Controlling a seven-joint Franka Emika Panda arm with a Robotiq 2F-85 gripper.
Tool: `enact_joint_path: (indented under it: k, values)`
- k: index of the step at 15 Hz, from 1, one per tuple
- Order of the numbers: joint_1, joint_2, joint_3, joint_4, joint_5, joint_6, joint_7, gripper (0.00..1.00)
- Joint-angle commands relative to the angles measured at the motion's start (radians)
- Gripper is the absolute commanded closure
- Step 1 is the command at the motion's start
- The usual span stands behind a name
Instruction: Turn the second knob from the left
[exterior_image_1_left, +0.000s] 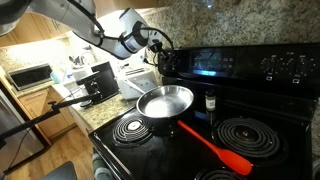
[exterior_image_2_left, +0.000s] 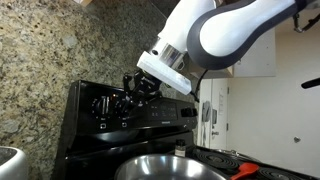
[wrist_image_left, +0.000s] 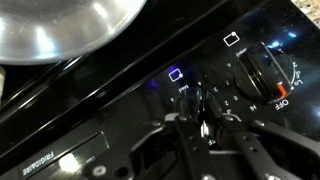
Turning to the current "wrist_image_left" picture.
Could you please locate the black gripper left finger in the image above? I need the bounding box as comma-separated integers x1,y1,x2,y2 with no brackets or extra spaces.
83,94,210,180

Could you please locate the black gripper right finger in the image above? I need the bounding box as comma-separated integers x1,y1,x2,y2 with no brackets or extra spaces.
203,89,320,180

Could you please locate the black stove knob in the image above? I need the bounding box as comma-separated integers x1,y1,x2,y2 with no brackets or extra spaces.
179,84,216,141
233,41,296,106

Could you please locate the stainless steel frying pan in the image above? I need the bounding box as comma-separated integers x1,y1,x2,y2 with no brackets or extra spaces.
0,0,148,66

